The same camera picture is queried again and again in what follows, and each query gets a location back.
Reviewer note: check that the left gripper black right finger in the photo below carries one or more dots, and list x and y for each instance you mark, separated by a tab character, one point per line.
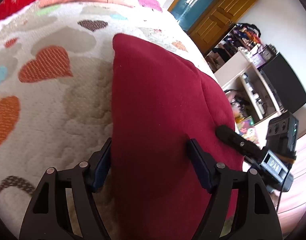
255	216

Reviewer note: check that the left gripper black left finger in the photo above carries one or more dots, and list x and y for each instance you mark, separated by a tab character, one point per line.
63	206

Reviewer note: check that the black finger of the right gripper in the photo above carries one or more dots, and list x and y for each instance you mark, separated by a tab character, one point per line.
237	142

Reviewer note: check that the dark red long-sleeve sweater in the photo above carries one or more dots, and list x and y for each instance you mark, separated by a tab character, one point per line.
160	101

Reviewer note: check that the black monitor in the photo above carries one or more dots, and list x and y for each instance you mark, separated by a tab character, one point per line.
284	83

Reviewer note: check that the cluttered white shelf unit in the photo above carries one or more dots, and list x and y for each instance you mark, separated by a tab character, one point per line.
235	62

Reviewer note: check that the heart patchwork quilt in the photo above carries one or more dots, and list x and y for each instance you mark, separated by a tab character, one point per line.
56	75

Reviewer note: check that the wooden door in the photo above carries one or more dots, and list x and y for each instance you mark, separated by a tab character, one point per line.
215	22

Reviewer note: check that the teal glass door panel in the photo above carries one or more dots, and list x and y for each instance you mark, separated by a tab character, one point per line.
186	12

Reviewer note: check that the magenta pillow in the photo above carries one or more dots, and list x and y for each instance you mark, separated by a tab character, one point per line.
152	4

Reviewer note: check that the black camera box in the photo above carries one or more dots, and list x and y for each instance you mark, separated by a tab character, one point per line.
282	135

